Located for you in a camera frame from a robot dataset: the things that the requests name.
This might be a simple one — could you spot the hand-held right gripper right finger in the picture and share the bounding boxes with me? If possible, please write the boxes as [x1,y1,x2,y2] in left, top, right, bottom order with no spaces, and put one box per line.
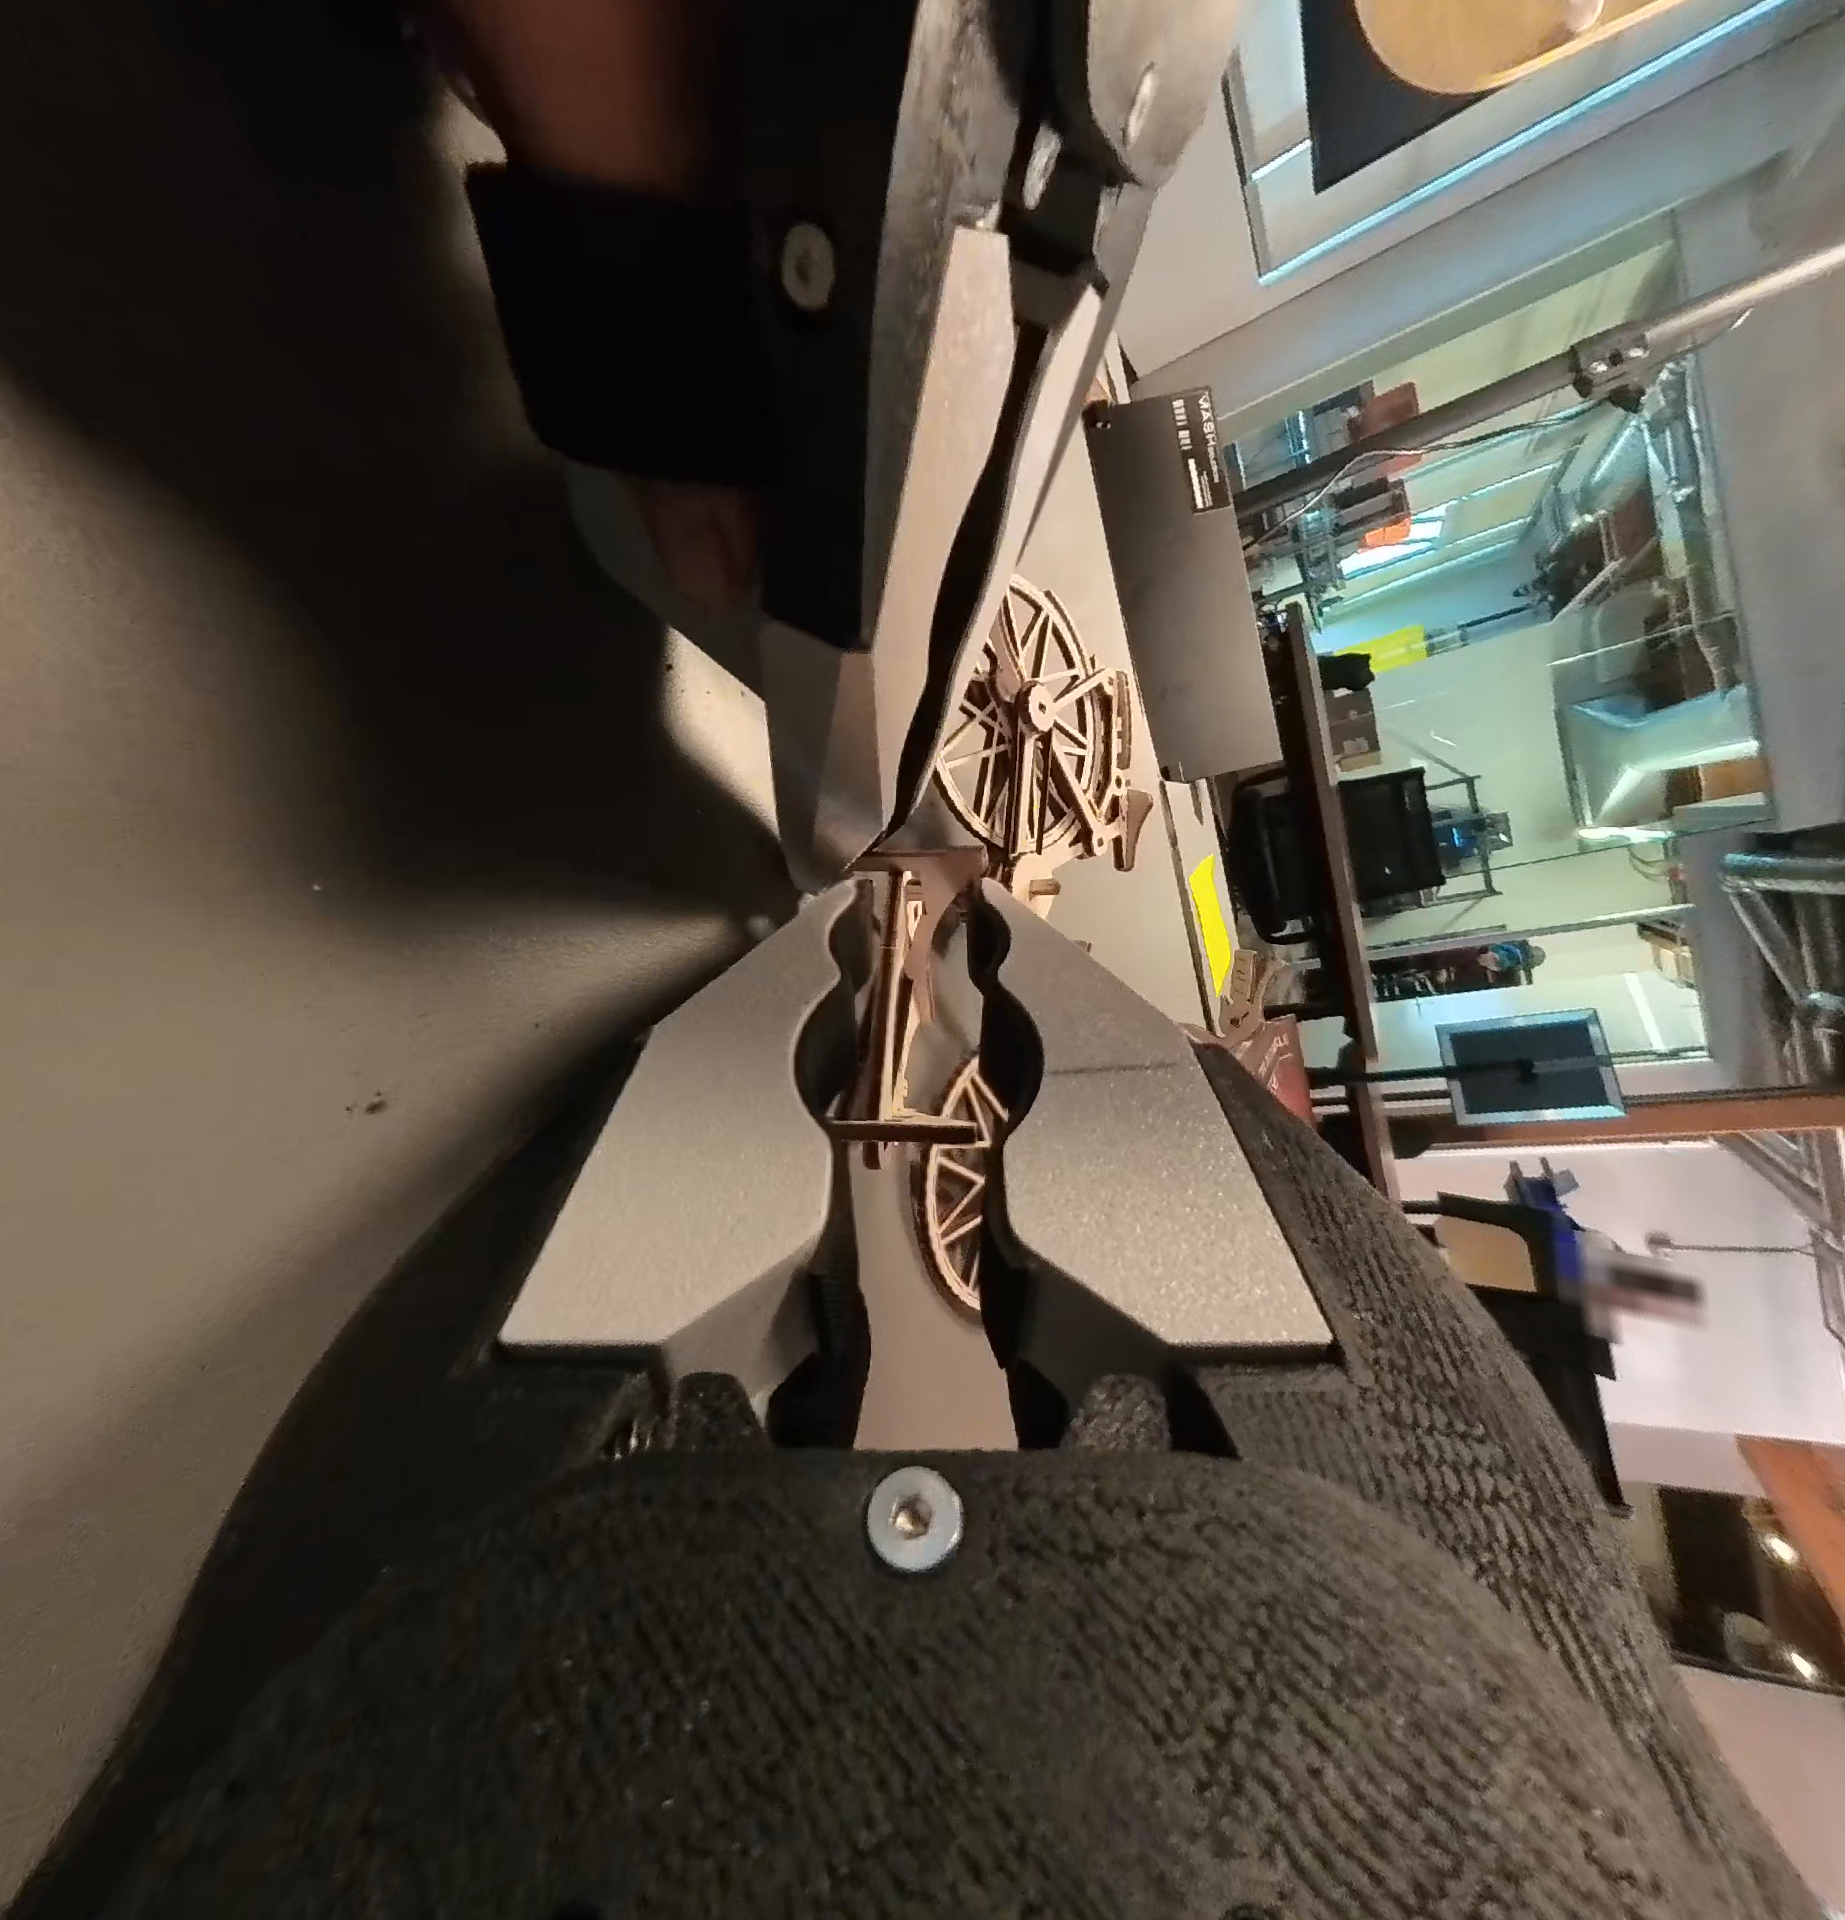
[966,882,1348,1453]

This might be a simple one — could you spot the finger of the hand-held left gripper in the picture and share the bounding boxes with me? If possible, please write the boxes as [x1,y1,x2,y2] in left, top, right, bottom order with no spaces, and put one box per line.
[880,282,1128,840]
[761,223,1048,879]

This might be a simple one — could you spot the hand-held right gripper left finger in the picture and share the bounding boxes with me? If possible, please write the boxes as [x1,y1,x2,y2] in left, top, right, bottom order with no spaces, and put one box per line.
[494,876,878,1453]

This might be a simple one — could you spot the small wooden kickstand part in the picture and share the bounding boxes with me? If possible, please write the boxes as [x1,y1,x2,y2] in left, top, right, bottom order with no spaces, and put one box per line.
[828,843,1002,1175]

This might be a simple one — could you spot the wooden bicycle model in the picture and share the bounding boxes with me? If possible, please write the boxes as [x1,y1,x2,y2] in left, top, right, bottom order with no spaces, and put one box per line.
[903,577,1303,1325]

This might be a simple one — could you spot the person's left hand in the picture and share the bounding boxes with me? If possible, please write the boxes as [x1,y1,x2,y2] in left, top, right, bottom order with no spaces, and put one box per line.
[415,0,765,618]

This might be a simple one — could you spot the brown puzzle box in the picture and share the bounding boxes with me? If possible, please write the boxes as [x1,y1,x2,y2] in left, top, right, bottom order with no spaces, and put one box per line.
[1203,1007,1318,1124]

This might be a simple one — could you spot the black flat panel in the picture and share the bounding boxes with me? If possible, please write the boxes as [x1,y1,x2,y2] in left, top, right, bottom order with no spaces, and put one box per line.
[1086,396,1288,785]

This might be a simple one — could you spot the framed monitor screen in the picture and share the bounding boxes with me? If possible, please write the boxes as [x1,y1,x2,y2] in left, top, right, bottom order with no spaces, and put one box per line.
[1435,1007,1625,1127]

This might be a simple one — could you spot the blue object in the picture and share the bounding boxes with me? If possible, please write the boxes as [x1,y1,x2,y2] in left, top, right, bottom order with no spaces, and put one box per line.
[1510,1162,1597,1280]

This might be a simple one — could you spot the black office chair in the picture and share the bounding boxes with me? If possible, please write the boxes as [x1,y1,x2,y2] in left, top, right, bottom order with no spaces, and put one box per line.
[1229,764,1453,944]

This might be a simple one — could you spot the metal ventilation ducts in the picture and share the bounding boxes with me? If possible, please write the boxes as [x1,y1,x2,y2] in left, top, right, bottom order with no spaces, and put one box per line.
[1716,840,1845,1081]

